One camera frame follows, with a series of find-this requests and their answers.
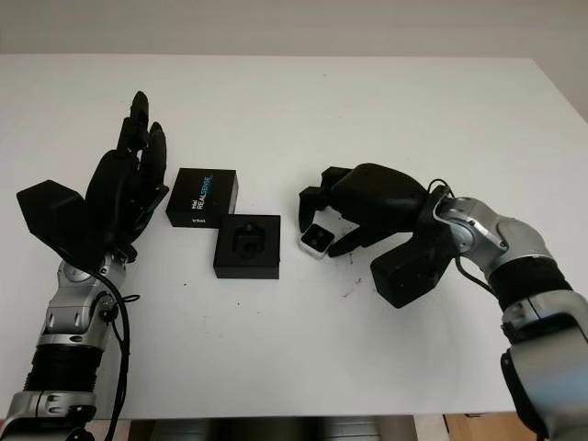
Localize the small silver depth camera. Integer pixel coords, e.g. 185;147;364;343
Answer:
299;222;335;258

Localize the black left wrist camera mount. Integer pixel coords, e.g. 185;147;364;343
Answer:
16;180;107;259

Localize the dark robot torso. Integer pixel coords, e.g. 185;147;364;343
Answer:
128;415;414;441

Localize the black box base with insert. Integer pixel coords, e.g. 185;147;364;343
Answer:
212;213;282;281

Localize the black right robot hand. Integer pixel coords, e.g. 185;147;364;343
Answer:
297;163;435;258

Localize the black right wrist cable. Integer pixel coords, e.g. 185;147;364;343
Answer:
426;177;498;296

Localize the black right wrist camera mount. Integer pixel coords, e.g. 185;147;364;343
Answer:
370;223;457;310

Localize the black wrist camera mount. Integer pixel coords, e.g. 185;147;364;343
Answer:
16;180;107;259
370;223;457;310

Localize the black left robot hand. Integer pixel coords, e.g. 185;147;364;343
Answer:
86;91;170;259

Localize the black RealSense box lid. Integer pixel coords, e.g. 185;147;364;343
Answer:
164;167;242;230

